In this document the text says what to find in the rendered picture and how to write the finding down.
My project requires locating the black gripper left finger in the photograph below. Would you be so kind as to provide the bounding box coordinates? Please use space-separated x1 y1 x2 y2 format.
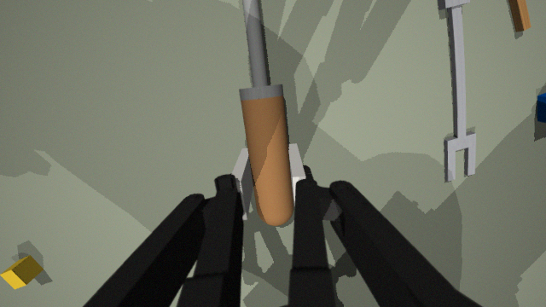
83 148 253 307

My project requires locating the yellow cube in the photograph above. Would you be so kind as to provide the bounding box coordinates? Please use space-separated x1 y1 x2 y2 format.
0 255 44 289

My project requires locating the blue cube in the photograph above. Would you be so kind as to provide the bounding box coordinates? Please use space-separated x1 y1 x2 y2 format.
537 93 546 123

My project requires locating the grey combination wrench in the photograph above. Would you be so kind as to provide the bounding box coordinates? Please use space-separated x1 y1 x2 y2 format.
438 0 476 181

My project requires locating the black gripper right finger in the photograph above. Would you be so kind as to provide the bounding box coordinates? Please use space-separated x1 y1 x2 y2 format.
288 143 482 307

